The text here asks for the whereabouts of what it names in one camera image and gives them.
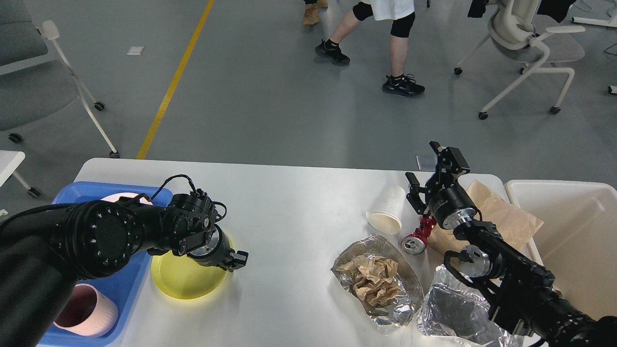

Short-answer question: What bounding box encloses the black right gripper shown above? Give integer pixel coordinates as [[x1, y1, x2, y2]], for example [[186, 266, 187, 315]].
[[405, 141, 479, 230]]

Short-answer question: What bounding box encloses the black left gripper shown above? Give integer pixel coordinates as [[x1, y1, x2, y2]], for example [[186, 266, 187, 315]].
[[187, 226, 249, 272]]

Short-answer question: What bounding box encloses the yellow plastic plate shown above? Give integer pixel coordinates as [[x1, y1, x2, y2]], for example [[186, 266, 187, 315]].
[[150, 252, 228, 300]]

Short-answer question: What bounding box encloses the pink ribbed mug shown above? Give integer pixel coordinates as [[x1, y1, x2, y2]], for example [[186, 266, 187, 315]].
[[53, 283, 119, 337]]

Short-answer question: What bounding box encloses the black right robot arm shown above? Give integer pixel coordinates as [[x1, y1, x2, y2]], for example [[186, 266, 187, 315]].
[[405, 141, 617, 347]]

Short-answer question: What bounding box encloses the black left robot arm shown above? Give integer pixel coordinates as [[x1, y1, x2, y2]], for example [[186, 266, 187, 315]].
[[1, 181, 249, 347]]

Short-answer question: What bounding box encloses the white paper cup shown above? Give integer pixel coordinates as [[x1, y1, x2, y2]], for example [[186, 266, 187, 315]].
[[366, 185, 406, 235]]

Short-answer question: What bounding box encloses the crushed red soda can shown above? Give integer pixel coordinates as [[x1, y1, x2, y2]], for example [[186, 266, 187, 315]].
[[401, 214, 437, 255]]

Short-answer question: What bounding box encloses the brown paper bag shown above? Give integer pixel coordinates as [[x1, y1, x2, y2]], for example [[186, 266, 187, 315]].
[[428, 180, 544, 254]]

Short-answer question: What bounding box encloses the blue plastic tray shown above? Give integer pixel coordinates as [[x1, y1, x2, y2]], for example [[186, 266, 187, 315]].
[[40, 181, 157, 347]]

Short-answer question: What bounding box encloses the foil tray with paper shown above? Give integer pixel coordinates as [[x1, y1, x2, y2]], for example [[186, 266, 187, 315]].
[[331, 234, 425, 334]]

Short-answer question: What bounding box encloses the crumpled brown paper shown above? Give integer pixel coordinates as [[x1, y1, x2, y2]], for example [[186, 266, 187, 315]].
[[335, 255, 401, 308]]

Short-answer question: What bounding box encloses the crumpled aluminium foil sheet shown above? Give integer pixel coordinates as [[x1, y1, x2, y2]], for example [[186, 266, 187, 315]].
[[416, 265, 523, 347]]

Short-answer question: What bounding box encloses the beige plastic bin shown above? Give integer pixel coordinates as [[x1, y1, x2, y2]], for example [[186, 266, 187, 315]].
[[505, 180, 617, 320]]

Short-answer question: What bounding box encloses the white office chair right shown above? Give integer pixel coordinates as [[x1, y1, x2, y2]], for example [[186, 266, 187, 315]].
[[454, 0, 586, 120]]

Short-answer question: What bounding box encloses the person in white shirt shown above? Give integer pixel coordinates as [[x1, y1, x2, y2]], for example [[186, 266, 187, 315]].
[[315, 0, 425, 97]]

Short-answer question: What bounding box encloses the white side table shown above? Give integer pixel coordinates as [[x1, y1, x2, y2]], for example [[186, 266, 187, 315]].
[[0, 150, 40, 198]]

